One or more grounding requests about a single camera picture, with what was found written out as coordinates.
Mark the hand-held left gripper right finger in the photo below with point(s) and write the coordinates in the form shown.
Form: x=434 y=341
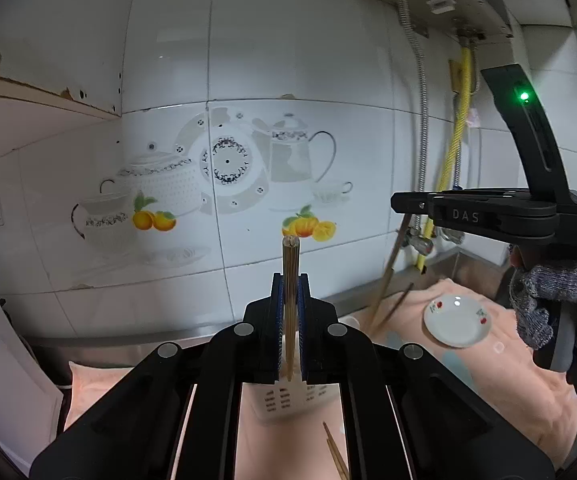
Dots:
x=318 y=340

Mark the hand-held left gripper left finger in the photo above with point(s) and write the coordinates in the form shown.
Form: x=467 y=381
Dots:
x=261 y=340

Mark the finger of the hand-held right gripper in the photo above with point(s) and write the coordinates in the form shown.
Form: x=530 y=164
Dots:
x=411 y=204

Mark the cream plastic utensil holder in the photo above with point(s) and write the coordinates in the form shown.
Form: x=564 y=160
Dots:
x=278 y=402

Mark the dark-tipped wooden chopstick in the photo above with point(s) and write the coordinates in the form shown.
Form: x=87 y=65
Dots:
x=290 y=270

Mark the metal pipe valve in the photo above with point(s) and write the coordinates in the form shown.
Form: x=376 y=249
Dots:
x=421 y=245

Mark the white plate with red print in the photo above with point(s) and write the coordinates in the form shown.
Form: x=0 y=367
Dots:
x=456 y=325

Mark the peach printed towel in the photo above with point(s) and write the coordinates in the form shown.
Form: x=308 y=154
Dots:
x=493 y=385

